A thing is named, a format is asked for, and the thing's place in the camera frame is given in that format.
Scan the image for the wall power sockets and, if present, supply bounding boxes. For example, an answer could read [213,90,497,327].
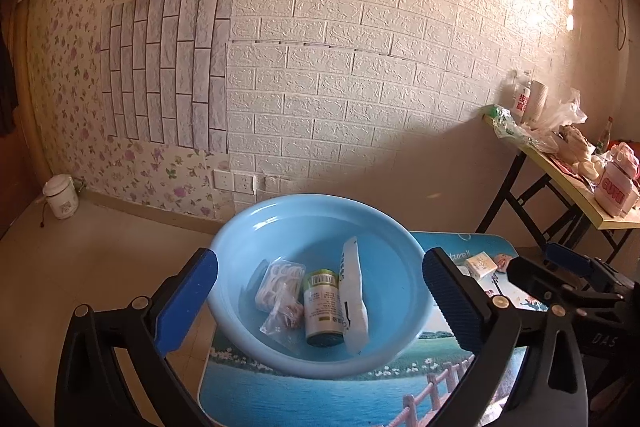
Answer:
[212,169,281,195]

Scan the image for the pink white wipes package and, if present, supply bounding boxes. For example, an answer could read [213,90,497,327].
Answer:
[594,142,639,218]

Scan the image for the small tissue pack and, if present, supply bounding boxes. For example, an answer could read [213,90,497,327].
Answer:
[464,251,498,281]

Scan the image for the yellow folding side table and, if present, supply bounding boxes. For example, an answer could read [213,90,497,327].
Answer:
[476,144,639,265]

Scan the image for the white packet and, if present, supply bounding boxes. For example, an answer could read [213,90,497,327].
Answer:
[338,237,369,355]

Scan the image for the green plastic wrapper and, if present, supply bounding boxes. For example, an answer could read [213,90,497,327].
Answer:
[486,105,537,147]

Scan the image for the clear plastic snack bag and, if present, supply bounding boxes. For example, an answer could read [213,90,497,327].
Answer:
[259,282,304,349]

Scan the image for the clear box of floss picks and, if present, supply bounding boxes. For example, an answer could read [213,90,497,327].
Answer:
[254,258,306,312]

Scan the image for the light blue plastic basin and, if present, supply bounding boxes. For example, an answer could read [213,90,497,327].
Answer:
[207,194,433,379]

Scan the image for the white bottle red label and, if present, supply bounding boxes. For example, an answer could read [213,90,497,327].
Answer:
[510,70,532,124]

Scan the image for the white rice cooker on floor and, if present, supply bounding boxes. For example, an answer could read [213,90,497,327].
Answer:
[42,174,79,220]

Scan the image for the green white cylindrical bottle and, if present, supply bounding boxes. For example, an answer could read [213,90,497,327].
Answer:
[303,269,344,348]

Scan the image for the small tan round toy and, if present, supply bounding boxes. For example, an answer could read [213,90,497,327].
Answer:
[494,254,513,273]

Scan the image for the bag of bread buns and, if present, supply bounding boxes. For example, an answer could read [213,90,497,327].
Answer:
[538,88,603,183]

